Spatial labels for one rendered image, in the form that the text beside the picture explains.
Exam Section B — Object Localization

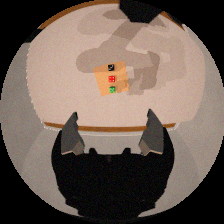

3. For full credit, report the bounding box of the tan mat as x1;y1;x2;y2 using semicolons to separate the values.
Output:
93;61;129;96

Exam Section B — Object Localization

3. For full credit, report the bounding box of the red die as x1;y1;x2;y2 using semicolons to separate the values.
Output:
109;76;115;82

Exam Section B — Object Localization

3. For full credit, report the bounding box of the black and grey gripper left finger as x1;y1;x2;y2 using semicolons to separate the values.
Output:
51;112;85;187

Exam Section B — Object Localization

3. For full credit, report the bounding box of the black die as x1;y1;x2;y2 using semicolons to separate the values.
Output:
108;64;115;71

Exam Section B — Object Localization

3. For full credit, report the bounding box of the green die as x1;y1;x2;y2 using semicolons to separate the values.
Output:
109;86;115;93

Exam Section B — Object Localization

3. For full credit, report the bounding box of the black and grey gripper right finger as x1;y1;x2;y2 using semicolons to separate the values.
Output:
138;109;175;190

